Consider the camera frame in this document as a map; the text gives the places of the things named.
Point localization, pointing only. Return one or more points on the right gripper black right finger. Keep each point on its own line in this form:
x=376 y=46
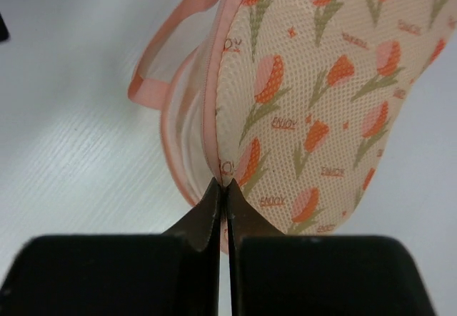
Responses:
x=346 y=274

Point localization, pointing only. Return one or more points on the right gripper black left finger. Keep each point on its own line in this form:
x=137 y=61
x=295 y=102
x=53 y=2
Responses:
x=173 y=273

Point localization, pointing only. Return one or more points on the orange floral mesh laundry bag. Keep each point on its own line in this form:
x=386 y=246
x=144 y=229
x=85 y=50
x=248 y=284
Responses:
x=293 y=100

